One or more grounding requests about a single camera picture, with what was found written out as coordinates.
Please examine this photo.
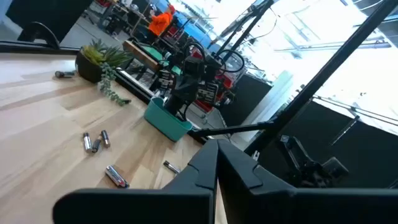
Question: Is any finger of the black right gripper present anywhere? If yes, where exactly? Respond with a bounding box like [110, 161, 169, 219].
[175, 96, 192, 116]
[164, 93, 178, 115]

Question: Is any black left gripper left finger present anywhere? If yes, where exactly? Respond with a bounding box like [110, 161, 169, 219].
[52, 139, 219, 224]

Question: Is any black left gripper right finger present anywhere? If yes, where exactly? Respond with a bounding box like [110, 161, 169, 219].
[217, 139, 398, 224]

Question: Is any light teal plastic bin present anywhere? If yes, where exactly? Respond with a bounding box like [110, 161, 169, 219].
[144, 96, 193, 142]

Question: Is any large silver battery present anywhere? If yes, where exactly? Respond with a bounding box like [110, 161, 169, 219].
[104, 164, 130, 189]

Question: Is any thin silver battery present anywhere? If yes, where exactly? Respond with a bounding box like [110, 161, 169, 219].
[163, 160, 181, 175]

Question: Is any silver cylindrical battery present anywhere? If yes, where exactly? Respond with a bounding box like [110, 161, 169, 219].
[100, 129, 111, 149]
[82, 132, 93, 154]

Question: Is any red equipment cart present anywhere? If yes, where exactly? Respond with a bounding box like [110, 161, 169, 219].
[191, 48, 237, 114]

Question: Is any table with green mat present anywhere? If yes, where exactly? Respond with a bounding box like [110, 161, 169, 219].
[123, 39, 184, 77]

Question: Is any person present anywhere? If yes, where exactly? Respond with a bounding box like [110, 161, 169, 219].
[148, 4, 177, 37]

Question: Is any potted succulent plant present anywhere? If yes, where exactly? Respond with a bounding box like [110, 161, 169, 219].
[75, 39, 134, 107]

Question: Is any black panel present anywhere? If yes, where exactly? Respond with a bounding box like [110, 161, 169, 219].
[5, 0, 94, 43]

